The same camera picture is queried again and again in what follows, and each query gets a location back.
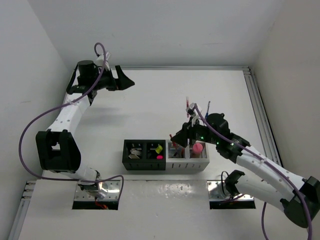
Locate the pink tape roll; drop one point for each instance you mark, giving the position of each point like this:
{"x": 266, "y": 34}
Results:
{"x": 197, "y": 149}

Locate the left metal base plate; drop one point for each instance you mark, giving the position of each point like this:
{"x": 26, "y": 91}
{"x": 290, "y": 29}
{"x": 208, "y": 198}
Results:
{"x": 103, "y": 191}

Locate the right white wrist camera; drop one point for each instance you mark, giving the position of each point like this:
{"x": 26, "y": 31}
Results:
{"x": 192, "y": 113}

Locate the metal base plate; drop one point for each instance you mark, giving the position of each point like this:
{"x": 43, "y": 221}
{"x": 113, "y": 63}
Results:
{"x": 103, "y": 191}
{"x": 215, "y": 193}

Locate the red refill pen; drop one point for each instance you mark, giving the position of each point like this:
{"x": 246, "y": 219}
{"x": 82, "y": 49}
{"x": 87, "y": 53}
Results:
{"x": 182, "y": 152}

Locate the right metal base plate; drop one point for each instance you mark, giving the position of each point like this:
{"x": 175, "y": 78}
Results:
{"x": 215, "y": 193}

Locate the white staple box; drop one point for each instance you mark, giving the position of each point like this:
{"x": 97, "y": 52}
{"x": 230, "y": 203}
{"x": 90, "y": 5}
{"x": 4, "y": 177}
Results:
{"x": 135, "y": 151}

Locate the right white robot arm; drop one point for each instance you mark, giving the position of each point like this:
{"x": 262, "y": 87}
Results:
{"x": 297, "y": 197}

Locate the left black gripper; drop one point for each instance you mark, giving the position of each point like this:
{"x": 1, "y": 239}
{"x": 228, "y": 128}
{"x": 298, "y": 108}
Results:
{"x": 122, "y": 82}

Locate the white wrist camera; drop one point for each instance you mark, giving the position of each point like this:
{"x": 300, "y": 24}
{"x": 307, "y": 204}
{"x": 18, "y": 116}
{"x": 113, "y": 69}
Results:
{"x": 192, "y": 113}
{"x": 103, "y": 60}

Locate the grey two-slot container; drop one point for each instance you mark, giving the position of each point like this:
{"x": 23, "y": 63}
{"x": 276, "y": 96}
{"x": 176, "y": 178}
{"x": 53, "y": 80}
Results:
{"x": 187, "y": 164}

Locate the blue gel pen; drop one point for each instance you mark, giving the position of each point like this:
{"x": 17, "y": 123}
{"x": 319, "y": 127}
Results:
{"x": 207, "y": 110}

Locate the small red gel pen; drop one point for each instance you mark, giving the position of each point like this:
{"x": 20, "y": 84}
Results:
{"x": 172, "y": 143}

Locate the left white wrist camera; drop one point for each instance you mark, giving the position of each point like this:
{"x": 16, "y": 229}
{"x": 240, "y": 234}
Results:
{"x": 103, "y": 60}

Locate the pink staple box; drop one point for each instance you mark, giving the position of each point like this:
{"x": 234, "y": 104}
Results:
{"x": 134, "y": 156}

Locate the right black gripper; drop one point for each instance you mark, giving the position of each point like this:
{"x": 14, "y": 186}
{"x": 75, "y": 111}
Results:
{"x": 181, "y": 136}

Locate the dark red gel pen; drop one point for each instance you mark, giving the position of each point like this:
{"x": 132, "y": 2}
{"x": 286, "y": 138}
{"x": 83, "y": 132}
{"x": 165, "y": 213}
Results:
{"x": 187, "y": 105}

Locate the yellow black highlighter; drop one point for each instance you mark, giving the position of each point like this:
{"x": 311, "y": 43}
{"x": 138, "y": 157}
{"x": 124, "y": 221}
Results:
{"x": 159, "y": 149}

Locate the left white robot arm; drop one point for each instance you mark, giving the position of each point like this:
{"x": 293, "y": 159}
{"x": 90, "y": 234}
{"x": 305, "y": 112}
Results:
{"x": 57, "y": 149}

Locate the black two-slot container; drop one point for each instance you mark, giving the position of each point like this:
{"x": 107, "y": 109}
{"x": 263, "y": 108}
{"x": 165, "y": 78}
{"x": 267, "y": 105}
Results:
{"x": 148, "y": 159}

